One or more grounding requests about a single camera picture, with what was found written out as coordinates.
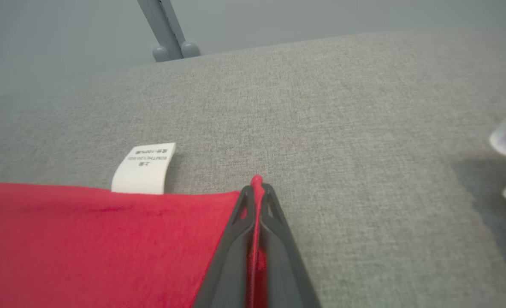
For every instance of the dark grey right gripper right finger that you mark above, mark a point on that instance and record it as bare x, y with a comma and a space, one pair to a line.
285, 273

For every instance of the grey partition post with feet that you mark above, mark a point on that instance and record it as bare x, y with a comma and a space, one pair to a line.
163, 25

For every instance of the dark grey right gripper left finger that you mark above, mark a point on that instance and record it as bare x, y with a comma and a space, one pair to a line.
227, 269

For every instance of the red jersey with white sleeves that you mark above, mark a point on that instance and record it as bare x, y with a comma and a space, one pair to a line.
86, 248

